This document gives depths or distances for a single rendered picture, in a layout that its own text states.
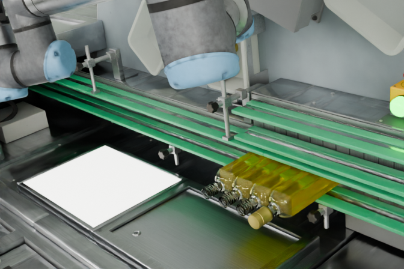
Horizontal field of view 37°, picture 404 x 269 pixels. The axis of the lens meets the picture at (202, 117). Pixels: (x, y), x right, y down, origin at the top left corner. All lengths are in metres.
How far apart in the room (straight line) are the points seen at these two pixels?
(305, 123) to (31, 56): 0.64
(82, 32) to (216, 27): 1.38
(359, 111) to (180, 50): 0.64
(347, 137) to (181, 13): 0.59
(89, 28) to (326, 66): 1.01
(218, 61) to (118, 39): 1.36
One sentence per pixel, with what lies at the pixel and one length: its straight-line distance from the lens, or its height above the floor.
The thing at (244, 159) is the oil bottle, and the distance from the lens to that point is 1.51.
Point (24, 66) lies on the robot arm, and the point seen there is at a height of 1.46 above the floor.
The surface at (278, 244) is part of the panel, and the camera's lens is 1.46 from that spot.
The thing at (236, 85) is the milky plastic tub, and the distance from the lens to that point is 1.71.
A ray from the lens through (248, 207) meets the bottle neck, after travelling 1.36.
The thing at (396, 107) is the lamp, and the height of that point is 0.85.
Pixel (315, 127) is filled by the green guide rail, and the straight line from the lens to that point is 1.40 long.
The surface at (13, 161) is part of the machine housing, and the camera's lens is 2.18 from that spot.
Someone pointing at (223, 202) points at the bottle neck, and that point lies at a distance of 1.41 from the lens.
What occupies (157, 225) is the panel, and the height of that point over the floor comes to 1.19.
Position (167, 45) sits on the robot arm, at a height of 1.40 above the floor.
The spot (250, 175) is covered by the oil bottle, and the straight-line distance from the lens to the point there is 1.44.
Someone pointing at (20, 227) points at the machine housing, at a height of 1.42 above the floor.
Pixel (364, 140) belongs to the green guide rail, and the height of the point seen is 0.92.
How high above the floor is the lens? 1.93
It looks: 36 degrees down
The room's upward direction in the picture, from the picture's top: 115 degrees counter-clockwise
